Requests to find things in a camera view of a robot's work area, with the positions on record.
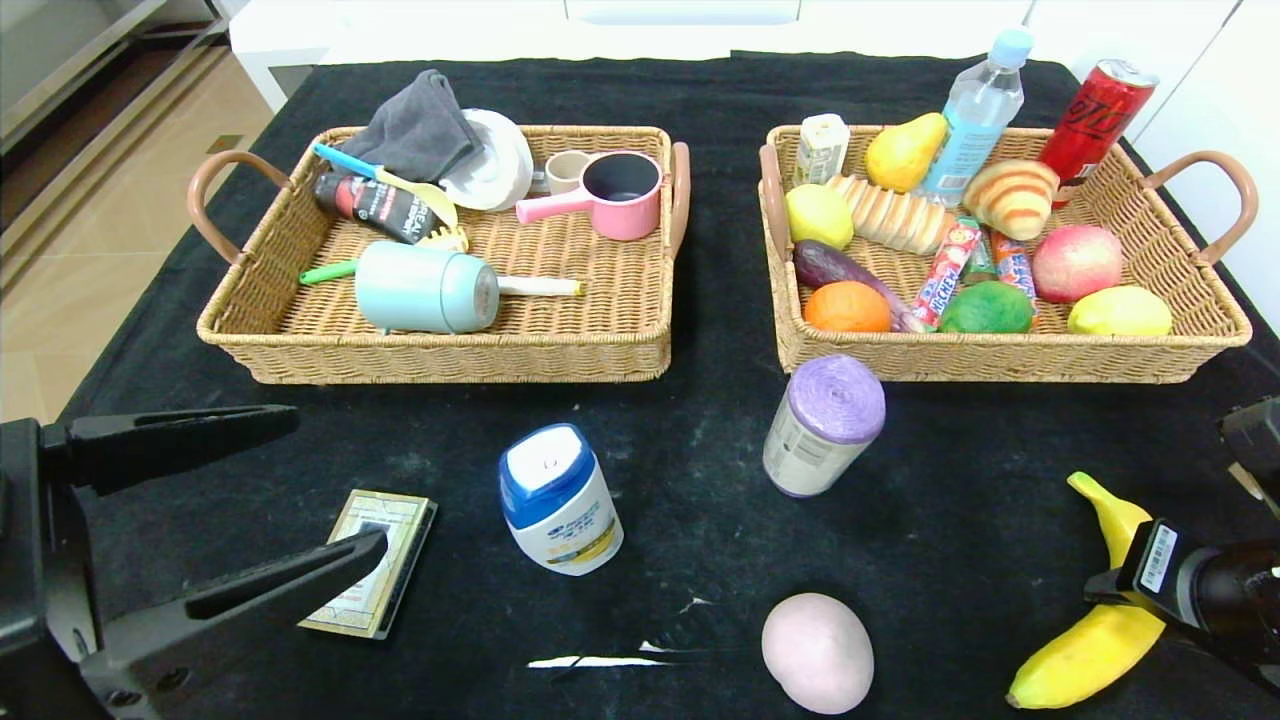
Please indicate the yellow toy pear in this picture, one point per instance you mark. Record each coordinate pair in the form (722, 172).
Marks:
(900, 155)

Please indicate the orange toy tangerine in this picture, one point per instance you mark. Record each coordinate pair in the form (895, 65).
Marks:
(845, 308)

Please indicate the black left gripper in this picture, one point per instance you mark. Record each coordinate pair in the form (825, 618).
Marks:
(28, 560)

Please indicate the green toy lime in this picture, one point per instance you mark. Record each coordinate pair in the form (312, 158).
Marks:
(985, 308)

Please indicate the red chewy candy stick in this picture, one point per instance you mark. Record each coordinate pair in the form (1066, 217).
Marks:
(945, 275)

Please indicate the white drink carton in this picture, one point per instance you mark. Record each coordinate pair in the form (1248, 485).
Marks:
(820, 150)

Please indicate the purple trash bag roll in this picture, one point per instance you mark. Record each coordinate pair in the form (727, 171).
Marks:
(820, 440)

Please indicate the grey folded cloth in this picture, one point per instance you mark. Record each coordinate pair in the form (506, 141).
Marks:
(420, 130)

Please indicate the beige playing card box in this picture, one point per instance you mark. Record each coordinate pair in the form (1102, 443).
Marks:
(385, 520)

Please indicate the yellow toy banana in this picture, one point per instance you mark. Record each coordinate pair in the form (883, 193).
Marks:
(1080, 660)

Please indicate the white bottle blue cap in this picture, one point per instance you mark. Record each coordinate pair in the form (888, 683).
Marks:
(560, 510)

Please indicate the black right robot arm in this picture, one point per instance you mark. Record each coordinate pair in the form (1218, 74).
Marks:
(1245, 610)

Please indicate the grey metal shelf unit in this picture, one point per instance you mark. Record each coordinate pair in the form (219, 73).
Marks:
(60, 50)

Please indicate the striped toy croissant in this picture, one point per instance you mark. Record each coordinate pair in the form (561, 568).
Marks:
(1010, 200)

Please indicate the black bottle red label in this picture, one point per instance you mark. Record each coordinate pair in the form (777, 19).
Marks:
(375, 205)

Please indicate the orange sausage stick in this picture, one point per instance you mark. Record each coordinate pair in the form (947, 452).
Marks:
(1015, 265)

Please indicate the clear water bottle blue label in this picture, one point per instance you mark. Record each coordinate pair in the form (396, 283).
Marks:
(975, 120)

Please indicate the light teal mug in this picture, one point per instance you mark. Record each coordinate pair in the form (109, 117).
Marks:
(420, 290)

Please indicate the pink saucepan cup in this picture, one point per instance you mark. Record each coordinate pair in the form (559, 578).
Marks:
(630, 220)

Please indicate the round yellow toy lemon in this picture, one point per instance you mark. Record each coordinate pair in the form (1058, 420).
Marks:
(818, 217)

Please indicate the small beige cup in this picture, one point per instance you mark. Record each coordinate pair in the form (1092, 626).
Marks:
(565, 172)

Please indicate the green chewing gum pack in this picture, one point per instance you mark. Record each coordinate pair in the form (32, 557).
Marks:
(978, 262)

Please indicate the wicker basket holding utensils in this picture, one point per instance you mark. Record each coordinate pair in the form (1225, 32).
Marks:
(560, 330)

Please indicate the red pink toy apple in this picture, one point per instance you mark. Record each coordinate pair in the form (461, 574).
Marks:
(1075, 263)

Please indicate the sliced toy bread loaf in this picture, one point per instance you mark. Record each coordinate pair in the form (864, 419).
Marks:
(895, 220)

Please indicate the black table cloth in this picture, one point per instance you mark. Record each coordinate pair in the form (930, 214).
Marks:
(700, 450)

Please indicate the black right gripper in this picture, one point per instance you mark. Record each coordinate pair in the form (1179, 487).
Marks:
(1152, 562)

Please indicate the oval yellow toy mango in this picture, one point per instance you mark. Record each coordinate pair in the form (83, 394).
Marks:
(1118, 312)

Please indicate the wicker basket holding food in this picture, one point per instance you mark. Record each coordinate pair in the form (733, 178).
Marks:
(1000, 355)

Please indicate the white plate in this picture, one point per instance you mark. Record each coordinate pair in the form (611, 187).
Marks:
(500, 165)

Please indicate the pale purple toy ball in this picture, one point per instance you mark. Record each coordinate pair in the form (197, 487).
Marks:
(818, 655)

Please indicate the purple toy eggplant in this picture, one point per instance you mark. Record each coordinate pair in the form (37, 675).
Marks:
(830, 265)

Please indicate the red soda can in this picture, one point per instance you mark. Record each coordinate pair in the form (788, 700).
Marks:
(1090, 125)

